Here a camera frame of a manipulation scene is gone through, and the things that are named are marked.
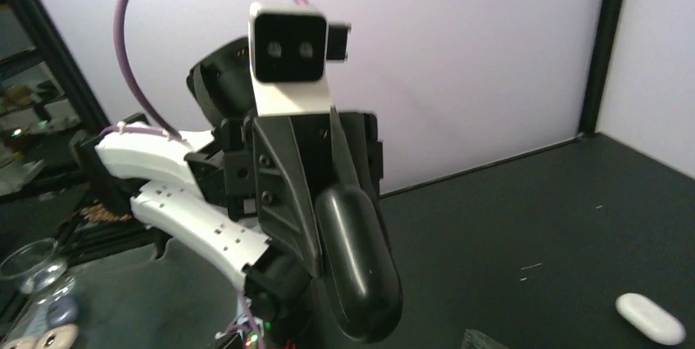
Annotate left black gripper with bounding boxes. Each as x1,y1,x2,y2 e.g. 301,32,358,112
184,107,383,278

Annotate white earbud charging case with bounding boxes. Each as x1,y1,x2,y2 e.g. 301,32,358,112
615,292,687,346

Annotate black earbud charging case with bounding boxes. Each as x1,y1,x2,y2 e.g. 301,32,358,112
315,185,403,343

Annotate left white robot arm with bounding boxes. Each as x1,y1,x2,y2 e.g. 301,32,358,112
75,37,402,342

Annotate clear glass jar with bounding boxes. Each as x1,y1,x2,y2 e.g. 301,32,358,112
1,238,79,349

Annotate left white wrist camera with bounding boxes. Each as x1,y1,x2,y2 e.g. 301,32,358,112
248,2,352,117

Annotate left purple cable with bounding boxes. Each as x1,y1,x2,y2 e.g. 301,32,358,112
112,0,311,142

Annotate right black frame post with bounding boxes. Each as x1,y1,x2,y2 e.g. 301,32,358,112
577,0,624,138

